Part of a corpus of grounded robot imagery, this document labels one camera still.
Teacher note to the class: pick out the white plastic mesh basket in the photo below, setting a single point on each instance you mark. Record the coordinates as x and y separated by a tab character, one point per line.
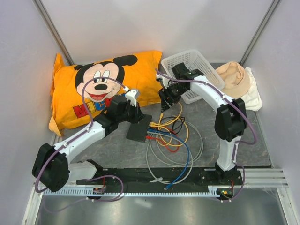
193	59

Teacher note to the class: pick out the white crumpled cloth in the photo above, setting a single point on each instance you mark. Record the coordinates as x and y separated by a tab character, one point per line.
252	98

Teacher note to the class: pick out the aluminium slotted rail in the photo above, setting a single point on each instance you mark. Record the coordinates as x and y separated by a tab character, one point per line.
252	178

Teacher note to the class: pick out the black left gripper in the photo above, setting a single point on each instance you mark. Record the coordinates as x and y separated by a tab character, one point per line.
138	115

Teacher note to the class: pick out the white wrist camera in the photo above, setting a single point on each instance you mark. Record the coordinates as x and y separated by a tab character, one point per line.
163	79
131	95

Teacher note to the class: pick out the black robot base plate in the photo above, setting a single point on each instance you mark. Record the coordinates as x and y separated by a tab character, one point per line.
140	180

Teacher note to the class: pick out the black network switch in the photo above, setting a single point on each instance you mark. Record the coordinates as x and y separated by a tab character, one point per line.
138	132

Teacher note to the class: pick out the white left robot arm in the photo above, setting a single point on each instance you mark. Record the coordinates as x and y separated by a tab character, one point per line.
53	166

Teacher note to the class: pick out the orange Mickey Mouse pillow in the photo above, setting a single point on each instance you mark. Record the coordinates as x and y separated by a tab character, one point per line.
79	90

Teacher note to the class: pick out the peach folded cloth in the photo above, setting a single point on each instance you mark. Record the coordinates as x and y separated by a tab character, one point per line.
236	79

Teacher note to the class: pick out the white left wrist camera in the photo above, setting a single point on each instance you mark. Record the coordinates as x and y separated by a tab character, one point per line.
131	95

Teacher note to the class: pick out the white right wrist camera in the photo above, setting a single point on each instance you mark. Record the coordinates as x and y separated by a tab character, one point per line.
163	79

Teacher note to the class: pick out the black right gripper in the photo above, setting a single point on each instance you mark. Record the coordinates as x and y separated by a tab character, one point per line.
166	104

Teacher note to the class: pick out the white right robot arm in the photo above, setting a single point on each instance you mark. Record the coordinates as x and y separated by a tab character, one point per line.
230	121

